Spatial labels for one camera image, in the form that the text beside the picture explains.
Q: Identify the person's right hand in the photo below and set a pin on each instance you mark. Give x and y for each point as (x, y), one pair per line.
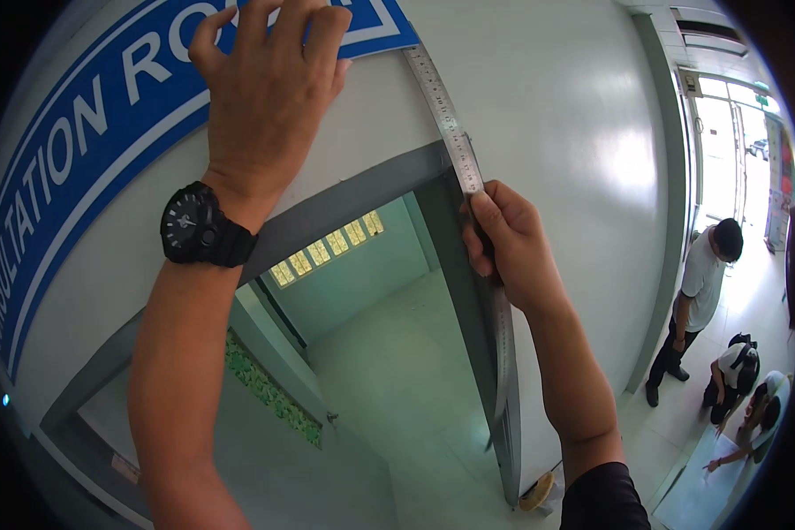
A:
(517, 245)

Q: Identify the long steel ruler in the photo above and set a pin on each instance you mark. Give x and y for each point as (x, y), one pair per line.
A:
(447, 122)

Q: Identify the person's body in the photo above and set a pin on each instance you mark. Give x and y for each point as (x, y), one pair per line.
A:
(603, 500)

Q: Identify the glass block window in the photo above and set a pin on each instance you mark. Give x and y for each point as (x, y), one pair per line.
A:
(328, 246)

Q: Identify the colourful wall poster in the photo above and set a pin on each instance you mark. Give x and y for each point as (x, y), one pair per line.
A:
(782, 192)

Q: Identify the blue white-lettered sign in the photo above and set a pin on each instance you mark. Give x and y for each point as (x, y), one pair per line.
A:
(73, 146)

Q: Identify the grey door frame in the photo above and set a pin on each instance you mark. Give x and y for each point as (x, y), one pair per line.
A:
(364, 192)

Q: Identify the ceiling air vent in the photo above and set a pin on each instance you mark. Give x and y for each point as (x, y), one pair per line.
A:
(709, 33)

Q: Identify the pale blue sheet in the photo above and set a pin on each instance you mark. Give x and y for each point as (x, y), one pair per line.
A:
(702, 493)

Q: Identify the roll of tape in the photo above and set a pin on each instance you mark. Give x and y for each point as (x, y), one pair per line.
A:
(535, 493)

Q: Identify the person's left hand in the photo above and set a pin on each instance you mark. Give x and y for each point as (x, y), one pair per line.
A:
(265, 112)

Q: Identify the person's left little finger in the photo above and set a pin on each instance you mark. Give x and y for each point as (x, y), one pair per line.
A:
(202, 41)

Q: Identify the person's right fingers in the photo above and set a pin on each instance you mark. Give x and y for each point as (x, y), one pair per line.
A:
(477, 245)

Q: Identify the person's left fingers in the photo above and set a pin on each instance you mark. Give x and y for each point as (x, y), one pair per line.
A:
(271, 8)

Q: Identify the person's left thumb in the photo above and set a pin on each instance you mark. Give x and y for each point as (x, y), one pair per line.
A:
(342, 74)

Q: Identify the person's right thumb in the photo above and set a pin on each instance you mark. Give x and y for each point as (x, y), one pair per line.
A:
(493, 202)

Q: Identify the person's left index finger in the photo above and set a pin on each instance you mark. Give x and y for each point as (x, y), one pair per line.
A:
(330, 32)

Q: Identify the glass entrance door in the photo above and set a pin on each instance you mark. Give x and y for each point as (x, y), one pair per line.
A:
(719, 159)

